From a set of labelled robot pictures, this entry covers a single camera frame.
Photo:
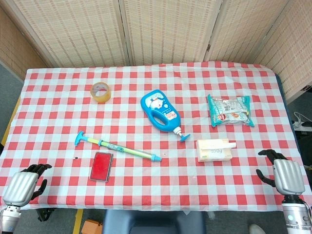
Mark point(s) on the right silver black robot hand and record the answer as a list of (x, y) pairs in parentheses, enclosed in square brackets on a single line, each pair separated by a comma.
[(288, 175)]

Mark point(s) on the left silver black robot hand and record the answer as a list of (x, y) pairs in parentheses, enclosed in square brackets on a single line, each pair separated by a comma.
[(21, 186)]

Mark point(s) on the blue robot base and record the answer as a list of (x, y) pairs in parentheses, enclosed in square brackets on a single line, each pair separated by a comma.
[(153, 222)]

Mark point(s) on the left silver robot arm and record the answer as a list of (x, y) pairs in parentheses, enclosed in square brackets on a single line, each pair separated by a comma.
[(9, 219)]

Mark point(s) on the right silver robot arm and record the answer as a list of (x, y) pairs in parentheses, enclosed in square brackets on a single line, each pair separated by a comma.
[(295, 215)]

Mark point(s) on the red white checkered tablecloth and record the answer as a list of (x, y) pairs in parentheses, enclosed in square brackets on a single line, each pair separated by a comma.
[(151, 136)]

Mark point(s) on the white power strip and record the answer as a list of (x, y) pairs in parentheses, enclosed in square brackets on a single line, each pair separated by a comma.
[(301, 121)]

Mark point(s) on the white shoe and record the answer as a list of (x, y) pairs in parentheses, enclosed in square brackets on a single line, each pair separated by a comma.
[(256, 229)]

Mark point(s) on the orange box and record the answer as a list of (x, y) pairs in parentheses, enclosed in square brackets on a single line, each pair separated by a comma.
[(92, 226)]

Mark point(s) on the red ink stamp pad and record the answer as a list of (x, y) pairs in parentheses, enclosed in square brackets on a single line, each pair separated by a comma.
[(101, 167)]

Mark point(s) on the teal snack bag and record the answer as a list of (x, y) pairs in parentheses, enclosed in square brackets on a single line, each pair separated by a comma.
[(230, 111)]

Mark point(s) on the blue green toy water pump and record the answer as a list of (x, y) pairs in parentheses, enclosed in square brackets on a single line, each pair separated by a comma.
[(117, 146)]

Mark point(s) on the clear packing tape roll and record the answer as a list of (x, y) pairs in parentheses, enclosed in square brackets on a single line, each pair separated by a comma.
[(101, 92)]

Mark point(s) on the blue cartoon pump bottle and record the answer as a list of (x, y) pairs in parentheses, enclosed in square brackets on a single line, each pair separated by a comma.
[(161, 112)]

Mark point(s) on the woven folding screen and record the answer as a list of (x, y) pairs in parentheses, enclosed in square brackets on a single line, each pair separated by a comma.
[(156, 31)]

